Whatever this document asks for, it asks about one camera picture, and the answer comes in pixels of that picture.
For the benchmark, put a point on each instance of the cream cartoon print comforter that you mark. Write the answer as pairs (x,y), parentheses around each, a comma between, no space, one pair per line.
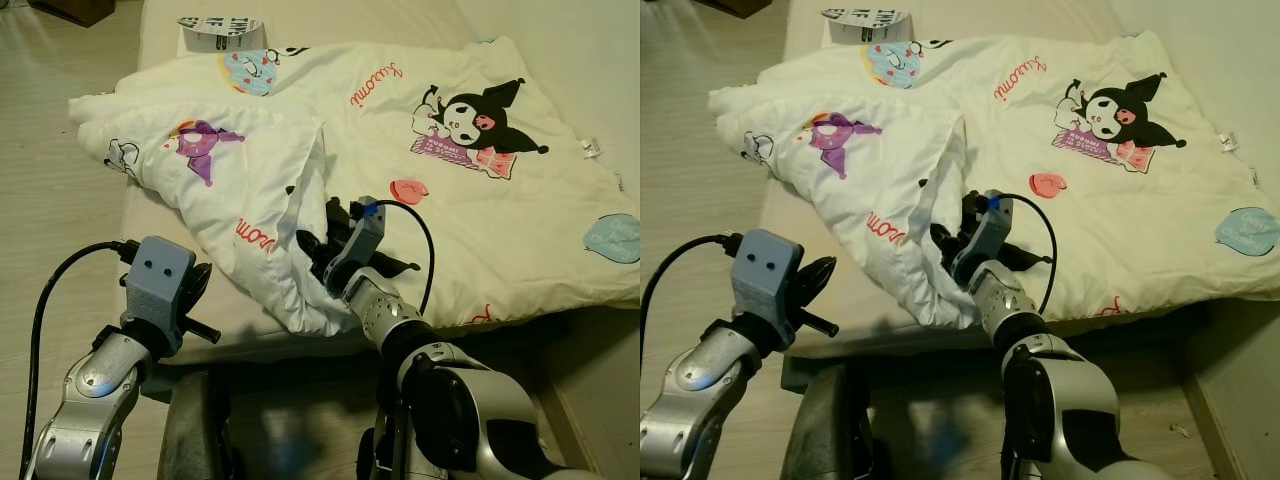
(350,140)
(1000,130)

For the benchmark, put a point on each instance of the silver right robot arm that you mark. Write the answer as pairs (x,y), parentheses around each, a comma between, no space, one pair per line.
(1070,400)
(480,410)

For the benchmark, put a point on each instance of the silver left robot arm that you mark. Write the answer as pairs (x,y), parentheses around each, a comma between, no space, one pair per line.
(90,400)
(700,390)

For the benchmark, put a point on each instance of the dark robot left leg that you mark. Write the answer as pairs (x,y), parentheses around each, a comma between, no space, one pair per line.
(195,430)
(825,430)

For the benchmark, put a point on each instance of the dark robot leg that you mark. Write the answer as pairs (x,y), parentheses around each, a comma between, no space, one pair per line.
(195,430)
(385,455)
(825,430)

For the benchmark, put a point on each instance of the bed mattress with beige sheet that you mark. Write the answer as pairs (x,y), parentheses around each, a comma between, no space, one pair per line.
(1000,15)
(400,20)

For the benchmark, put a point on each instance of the dark robot right leg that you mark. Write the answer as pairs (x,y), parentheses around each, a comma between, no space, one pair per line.
(385,455)

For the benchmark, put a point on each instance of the white book with blue letters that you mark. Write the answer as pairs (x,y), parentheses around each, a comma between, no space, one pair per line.
(865,25)
(220,32)

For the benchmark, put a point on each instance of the dark brown box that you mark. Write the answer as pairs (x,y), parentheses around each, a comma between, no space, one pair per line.
(735,6)
(75,10)

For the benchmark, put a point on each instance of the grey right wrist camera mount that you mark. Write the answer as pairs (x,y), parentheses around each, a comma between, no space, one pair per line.
(985,240)
(358,250)

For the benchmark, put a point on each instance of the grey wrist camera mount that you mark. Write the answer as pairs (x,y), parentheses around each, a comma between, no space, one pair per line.
(358,250)
(765,275)
(985,240)
(155,285)

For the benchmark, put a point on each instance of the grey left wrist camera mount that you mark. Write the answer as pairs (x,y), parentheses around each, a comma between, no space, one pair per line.
(765,275)
(155,285)

